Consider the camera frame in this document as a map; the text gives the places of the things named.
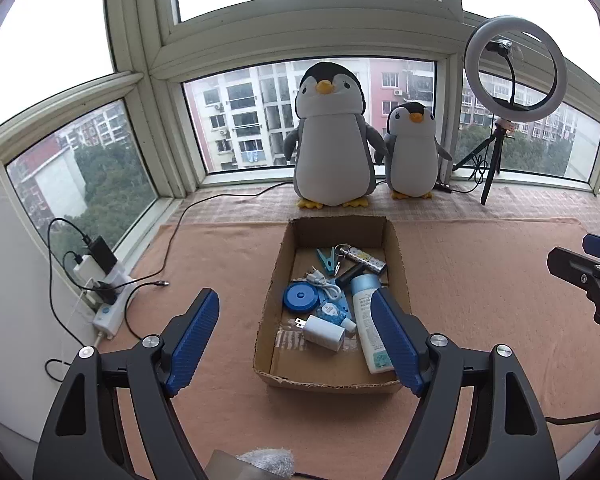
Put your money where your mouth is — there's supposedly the white ring light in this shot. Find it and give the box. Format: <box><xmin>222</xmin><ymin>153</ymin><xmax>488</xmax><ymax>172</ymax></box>
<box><xmin>464</xmin><ymin>15</ymin><xmax>568</xmax><ymax>122</ymax></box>

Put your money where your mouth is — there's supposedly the white blue lotion tube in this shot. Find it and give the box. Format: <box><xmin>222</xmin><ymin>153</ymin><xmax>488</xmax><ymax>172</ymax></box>
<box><xmin>351</xmin><ymin>273</ymin><xmax>393</xmax><ymax>375</ymax></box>

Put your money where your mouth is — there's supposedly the black small cylinder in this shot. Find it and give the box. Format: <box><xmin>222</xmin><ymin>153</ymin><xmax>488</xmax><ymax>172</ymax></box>
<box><xmin>335</xmin><ymin>263</ymin><xmax>366</xmax><ymax>288</ymax></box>

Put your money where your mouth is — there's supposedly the cardboard box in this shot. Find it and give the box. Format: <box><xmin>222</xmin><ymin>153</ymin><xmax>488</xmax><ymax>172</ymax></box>
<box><xmin>253</xmin><ymin>216</ymin><xmax>411</xmax><ymax>394</ymax></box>

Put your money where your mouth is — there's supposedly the blue round tape measure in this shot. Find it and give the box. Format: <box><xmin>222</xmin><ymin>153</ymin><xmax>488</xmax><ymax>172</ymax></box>
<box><xmin>283</xmin><ymin>281</ymin><xmax>320</xmax><ymax>314</ymax></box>

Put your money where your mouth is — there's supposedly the black power adapter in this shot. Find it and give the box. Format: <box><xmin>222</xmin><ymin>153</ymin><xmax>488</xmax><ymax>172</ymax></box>
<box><xmin>87</xmin><ymin>236</ymin><xmax>118</xmax><ymax>274</ymax></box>

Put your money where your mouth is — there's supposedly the white coiled cable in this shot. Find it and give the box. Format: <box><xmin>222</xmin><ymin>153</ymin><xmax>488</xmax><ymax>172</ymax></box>
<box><xmin>304</xmin><ymin>265</ymin><xmax>344</xmax><ymax>302</ymax></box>

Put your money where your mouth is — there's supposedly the black tripod stand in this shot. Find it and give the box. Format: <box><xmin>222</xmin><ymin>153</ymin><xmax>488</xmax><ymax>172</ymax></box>
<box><xmin>453</xmin><ymin>118</ymin><xmax>515</xmax><ymax>206</ymax></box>

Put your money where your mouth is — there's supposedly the black cable on mat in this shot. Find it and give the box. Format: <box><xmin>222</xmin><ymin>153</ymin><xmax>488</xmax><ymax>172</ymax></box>
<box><xmin>123</xmin><ymin>180</ymin><xmax>294</xmax><ymax>340</ymax></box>

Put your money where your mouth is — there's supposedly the checkered cloth by window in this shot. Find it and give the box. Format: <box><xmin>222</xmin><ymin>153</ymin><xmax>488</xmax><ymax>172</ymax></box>
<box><xmin>171</xmin><ymin>183</ymin><xmax>600</xmax><ymax>235</ymax></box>

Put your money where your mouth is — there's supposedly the bubble wrap piece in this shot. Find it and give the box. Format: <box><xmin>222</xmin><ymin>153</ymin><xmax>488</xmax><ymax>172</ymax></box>
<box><xmin>236</xmin><ymin>448</ymin><xmax>296</xmax><ymax>479</ymax></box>

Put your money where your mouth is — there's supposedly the light blue correction tape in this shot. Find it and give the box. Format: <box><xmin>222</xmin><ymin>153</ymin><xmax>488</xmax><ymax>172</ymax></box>
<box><xmin>313</xmin><ymin>300</ymin><xmax>358</xmax><ymax>334</ymax></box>

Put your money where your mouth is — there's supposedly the large penguin plush toy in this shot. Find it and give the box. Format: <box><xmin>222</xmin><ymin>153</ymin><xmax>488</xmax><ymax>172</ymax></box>
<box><xmin>284</xmin><ymin>62</ymin><xmax>387</xmax><ymax>209</ymax></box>

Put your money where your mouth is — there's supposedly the silver patterned lighter keychain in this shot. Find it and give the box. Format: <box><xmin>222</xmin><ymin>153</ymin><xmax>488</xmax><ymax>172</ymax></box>
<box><xmin>335</xmin><ymin>244</ymin><xmax>387</xmax><ymax>274</ymax></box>

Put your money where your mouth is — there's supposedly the white power strip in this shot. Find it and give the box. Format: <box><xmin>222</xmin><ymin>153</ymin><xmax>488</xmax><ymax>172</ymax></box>
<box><xmin>78</xmin><ymin>261</ymin><xmax>133</xmax><ymax>339</ymax></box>

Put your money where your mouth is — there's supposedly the teal clothes peg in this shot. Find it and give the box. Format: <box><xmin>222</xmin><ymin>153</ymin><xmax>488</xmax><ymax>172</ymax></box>
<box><xmin>316</xmin><ymin>247</ymin><xmax>337</xmax><ymax>276</ymax></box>

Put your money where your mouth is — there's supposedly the small penguin plush toy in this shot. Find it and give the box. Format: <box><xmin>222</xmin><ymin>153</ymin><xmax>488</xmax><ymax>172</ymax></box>
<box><xmin>385</xmin><ymin>101</ymin><xmax>453</xmax><ymax>200</ymax></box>

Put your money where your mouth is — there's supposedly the white charger on strip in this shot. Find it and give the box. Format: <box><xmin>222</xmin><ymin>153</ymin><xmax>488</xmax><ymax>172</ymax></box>
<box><xmin>73</xmin><ymin>255</ymin><xmax>106</xmax><ymax>287</ymax></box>

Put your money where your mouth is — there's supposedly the white usb wall charger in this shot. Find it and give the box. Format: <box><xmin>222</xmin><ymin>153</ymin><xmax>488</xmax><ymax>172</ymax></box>
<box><xmin>289</xmin><ymin>314</ymin><xmax>346</xmax><ymax>352</ymax></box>

